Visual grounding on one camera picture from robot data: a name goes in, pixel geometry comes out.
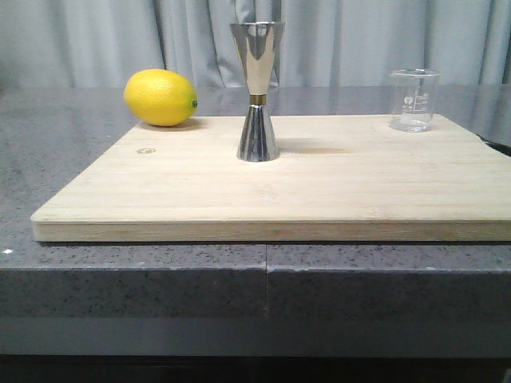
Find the glass beaker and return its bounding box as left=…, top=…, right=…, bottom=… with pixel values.
left=389, top=69, right=441, bottom=132

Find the yellow lemon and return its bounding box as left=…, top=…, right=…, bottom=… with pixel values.
left=124, top=69, right=198, bottom=127

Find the steel double jigger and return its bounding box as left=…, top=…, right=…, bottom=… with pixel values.
left=230, top=21, right=284, bottom=162

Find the wooden cutting board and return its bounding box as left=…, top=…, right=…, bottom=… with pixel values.
left=31, top=115, right=510, bottom=242

